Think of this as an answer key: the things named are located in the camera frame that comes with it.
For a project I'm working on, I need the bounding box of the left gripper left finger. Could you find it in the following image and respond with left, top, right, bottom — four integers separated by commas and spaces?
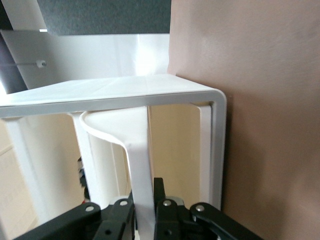
14, 189, 136, 240

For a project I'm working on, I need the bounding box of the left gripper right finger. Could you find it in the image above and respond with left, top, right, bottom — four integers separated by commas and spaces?
153, 177, 264, 240

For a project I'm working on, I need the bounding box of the white plastic drawer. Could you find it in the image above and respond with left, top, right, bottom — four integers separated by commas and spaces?
79, 103, 214, 240

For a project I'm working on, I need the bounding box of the white drawer cabinet shell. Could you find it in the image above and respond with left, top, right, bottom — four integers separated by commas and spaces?
0, 74, 228, 240

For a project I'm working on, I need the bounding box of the small white cylinder fixture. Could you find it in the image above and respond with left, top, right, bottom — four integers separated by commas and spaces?
14, 59, 47, 69

